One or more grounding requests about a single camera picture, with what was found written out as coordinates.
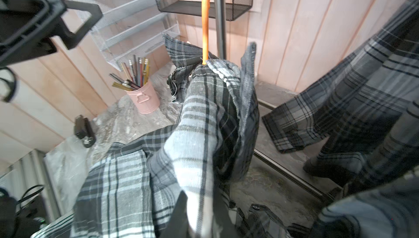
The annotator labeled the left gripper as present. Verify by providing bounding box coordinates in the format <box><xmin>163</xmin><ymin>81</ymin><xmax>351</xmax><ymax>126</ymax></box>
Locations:
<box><xmin>1</xmin><ymin>0</ymin><xmax>103</xmax><ymax>67</ymax></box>

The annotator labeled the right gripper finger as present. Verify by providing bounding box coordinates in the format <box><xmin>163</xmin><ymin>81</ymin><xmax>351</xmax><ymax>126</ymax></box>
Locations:
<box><xmin>160</xmin><ymin>191</ymin><xmax>190</xmax><ymax>238</ymax></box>

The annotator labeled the grey plaid shirt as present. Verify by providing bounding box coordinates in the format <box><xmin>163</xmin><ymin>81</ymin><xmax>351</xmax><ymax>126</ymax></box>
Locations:
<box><xmin>263</xmin><ymin>0</ymin><xmax>419</xmax><ymax>238</ymax></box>
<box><xmin>35</xmin><ymin>36</ymin><xmax>290</xmax><ymax>238</ymax></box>

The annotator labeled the orange hanger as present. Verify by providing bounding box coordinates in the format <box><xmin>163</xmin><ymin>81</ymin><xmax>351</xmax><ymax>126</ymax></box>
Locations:
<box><xmin>201</xmin><ymin>0</ymin><xmax>210</xmax><ymax>65</ymax></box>

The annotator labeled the pink pencil cup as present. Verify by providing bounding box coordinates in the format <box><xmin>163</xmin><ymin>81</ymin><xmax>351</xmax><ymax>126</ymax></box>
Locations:
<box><xmin>109</xmin><ymin>55</ymin><xmax>160</xmax><ymax>115</ymax></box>

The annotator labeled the metal clothes rack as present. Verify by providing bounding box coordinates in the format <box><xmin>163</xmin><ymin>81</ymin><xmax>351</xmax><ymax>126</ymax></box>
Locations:
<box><xmin>215</xmin><ymin>0</ymin><xmax>333</xmax><ymax>202</ymax></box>

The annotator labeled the white wire shelf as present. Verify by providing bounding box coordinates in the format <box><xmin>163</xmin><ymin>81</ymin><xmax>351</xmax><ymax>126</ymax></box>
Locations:
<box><xmin>71</xmin><ymin>0</ymin><xmax>180</xmax><ymax>70</ymax></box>

